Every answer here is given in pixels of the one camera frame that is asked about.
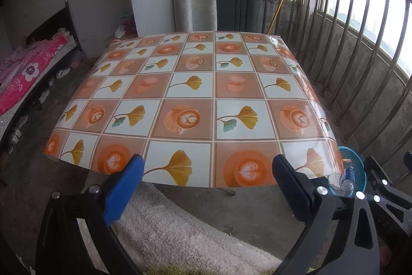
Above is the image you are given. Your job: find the clear plastic bottle blue cap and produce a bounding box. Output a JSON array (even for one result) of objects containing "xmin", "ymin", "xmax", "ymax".
[{"xmin": 339, "ymin": 167, "xmax": 358, "ymax": 198}]

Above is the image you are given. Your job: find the blue plastic mesh wastebasket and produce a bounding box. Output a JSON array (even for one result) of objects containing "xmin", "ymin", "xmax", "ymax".
[{"xmin": 327, "ymin": 146, "xmax": 368, "ymax": 198}]

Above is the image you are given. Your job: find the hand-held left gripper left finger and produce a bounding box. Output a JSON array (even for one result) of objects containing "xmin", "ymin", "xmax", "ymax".
[{"xmin": 35, "ymin": 153, "xmax": 145, "ymax": 275}]

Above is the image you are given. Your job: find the red cloth pile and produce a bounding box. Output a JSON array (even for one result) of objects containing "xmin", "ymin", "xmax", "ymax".
[{"xmin": 114, "ymin": 19, "xmax": 138, "ymax": 39}]

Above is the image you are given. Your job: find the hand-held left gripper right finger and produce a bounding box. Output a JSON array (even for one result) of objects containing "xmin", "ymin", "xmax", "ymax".
[{"xmin": 272, "ymin": 153, "xmax": 382, "ymax": 275}]

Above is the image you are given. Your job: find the dark wooden bed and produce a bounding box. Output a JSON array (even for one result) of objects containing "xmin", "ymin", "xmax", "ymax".
[{"xmin": 0, "ymin": 0, "xmax": 85, "ymax": 147}]

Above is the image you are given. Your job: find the table with patterned tablecloth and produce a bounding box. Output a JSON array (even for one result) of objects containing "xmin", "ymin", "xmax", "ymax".
[{"xmin": 43, "ymin": 31, "xmax": 345, "ymax": 188}]

